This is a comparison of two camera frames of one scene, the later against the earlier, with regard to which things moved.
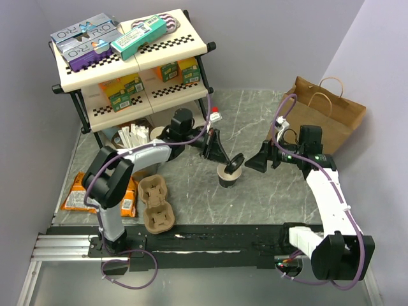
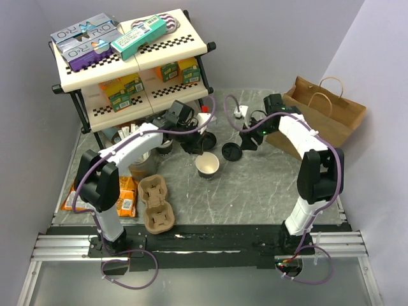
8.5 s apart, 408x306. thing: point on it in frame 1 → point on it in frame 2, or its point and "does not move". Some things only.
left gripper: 211,148 → 196,147
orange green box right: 167,72 does not move
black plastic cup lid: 234,164 → 231,152
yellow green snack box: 120,90 does not move
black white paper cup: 227,180 → 206,164
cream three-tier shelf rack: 167,73 does not move
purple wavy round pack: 171,23 does not move
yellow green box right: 189,71 does not move
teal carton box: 151,29 does not move
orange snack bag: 75,200 does not move
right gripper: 269,152 → 247,144
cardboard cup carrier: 159,214 does not move
